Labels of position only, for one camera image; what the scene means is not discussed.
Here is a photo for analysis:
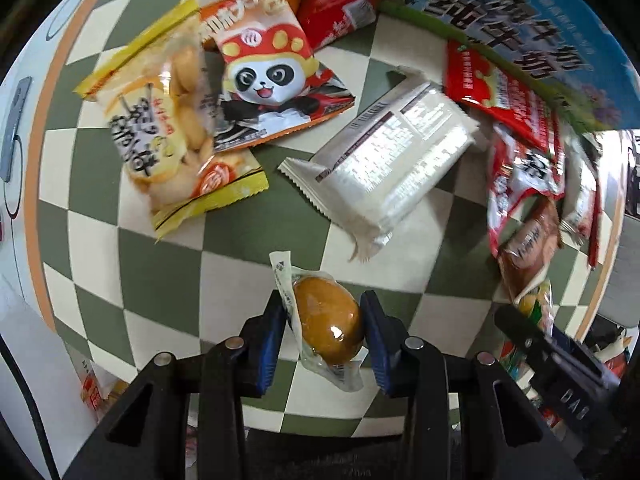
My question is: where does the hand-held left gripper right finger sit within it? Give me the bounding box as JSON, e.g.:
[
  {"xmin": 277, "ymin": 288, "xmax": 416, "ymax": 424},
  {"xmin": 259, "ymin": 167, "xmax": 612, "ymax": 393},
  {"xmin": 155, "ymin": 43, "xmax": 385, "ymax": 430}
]
[{"xmin": 359, "ymin": 289, "xmax": 586, "ymax": 480}]

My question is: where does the orange packet under table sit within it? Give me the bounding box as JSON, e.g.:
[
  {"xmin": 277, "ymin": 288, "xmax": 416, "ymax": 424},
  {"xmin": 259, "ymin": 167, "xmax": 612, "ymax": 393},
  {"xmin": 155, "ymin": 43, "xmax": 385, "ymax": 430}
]
[{"xmin": 79, "ymin": 359, "xmax": 132, "ymax": 424}]

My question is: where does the thick black cable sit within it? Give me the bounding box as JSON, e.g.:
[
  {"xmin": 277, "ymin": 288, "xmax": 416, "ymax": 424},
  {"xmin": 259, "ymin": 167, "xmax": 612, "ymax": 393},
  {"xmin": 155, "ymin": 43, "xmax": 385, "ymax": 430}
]
[{"xmin": 0, "ymin": 330, "xmax": 57, "ymax": 480}]

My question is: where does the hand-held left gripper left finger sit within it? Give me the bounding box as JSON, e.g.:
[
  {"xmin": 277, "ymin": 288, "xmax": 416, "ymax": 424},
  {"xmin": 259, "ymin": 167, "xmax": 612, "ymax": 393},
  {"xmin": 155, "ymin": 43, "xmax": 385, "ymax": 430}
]
[{"xmin": 62, "ymin": 287, "xmax": 292, "ymax": 480}]

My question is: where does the narrow red white packet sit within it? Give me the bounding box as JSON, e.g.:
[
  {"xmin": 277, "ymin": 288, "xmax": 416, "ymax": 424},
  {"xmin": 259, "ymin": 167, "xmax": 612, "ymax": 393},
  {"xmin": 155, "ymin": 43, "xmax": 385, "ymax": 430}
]
[{"xmin": 559, "ymin": 135, "xmax": 602, "ymax": 267}]

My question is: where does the green white checkered tablecloth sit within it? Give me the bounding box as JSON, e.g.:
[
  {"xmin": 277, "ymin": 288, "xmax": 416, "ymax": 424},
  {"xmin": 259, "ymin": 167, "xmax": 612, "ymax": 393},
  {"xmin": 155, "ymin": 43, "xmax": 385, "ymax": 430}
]
[{"xmin": 24, "ymin": 0, "xmax": 627, "ymax": 437}]

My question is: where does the brown snack packet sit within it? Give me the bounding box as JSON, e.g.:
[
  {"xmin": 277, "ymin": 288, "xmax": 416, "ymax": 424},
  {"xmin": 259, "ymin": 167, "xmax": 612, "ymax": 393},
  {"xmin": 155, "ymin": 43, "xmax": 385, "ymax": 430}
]
[{"xmin": 499, "ymin": 199, "xmax": 562, "ymax": 307}]

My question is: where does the cardboard box blue print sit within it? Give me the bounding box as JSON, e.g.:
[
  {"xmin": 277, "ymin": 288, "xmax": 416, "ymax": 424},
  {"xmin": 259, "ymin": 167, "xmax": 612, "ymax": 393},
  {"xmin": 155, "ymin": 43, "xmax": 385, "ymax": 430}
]
[{"xmin": 259, "ymin": 0, "xmax": 640, "ymax": 134}]

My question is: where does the red flat snack packet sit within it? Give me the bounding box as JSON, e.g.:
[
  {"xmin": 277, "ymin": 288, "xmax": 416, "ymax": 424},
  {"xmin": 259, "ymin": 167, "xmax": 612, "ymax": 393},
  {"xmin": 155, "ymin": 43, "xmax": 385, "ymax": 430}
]
[{"xmin": 443, "ymin": 40, "xmax": 567, "ymax": 147}]

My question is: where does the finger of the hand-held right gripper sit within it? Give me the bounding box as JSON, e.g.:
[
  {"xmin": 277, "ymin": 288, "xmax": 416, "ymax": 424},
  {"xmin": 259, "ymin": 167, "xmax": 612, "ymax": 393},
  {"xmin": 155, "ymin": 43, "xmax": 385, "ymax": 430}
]
[
  {"xmin": 494, "ymin": 305, "xmax": 557, "ymax": 361},
  {"xmin": 547, "ymin": 335, "xmax": 624, "ymax": 387}
]

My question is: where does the yellow clear snack packet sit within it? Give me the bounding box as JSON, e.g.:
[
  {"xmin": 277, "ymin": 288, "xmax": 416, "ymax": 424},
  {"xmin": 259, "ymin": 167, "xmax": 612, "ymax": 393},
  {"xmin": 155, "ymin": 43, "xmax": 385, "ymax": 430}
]
[{"xmin": 73, "ymin": 0, "xmax": 269, "ymax": 242}]

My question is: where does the brown braised egg packet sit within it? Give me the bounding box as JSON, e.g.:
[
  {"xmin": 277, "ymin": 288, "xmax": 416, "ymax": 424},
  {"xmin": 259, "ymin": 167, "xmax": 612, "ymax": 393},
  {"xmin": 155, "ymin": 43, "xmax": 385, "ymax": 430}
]
[{"xmin": 269, "ymin": 250, "xmax": 367, "ymax": 394}]

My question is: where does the thin cable loop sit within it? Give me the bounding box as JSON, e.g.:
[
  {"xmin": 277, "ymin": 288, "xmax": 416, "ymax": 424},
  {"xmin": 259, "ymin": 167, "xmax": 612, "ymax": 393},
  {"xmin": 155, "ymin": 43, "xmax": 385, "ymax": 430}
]
[
  {"xmin": 0, "ymin": 135, "xmax": 25, "ymax": 222},
  {"xmin": 47, "ymin": 0, "xmax": 89, "ymax": 44}
]

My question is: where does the red white snack packet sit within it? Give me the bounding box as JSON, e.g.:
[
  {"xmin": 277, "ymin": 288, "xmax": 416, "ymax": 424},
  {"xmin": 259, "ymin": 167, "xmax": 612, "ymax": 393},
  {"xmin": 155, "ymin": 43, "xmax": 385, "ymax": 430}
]
[{"xmin": 487, "ymin": 126, "xmax": 567, "ymax": 260}]

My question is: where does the white goose toy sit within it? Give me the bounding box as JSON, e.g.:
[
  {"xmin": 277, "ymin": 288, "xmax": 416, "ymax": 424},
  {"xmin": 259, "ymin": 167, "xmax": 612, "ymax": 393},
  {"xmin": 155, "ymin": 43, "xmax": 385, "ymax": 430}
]
[{"xmin": 594, "ymin": 326, "xmax": 640, "ymax": 364}]

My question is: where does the panda print snack packet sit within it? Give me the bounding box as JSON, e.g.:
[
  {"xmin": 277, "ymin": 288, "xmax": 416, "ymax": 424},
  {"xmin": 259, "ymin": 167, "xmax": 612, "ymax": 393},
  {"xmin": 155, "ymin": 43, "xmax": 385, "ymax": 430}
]
[{"xmin": 199, "ymin": 0, "xmax": 357, "ymax": 154}]

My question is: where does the small red snack packet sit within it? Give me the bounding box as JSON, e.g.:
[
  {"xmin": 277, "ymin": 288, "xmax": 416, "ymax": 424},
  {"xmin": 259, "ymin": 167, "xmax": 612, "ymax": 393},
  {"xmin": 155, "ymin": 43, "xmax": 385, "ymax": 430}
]
[{"xmin": 298, "ymin": 0, "xmax": 379, "ymax": 52}]

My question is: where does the grey flat device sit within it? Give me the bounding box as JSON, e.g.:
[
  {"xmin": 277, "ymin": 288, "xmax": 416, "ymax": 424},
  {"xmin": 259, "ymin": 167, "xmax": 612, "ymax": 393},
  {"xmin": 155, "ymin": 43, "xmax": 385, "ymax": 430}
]
[{"xmin": 0, "ymin": 77, "xmax": 32, "ymax": 182}]

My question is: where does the white foil snack packet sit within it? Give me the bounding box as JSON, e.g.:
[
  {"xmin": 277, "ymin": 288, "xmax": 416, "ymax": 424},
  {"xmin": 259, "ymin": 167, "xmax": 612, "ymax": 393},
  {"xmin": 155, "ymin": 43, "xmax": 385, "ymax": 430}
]
[{"xmin": 277, "ymin": 66, "xmax": 484, "ymax": 264}]

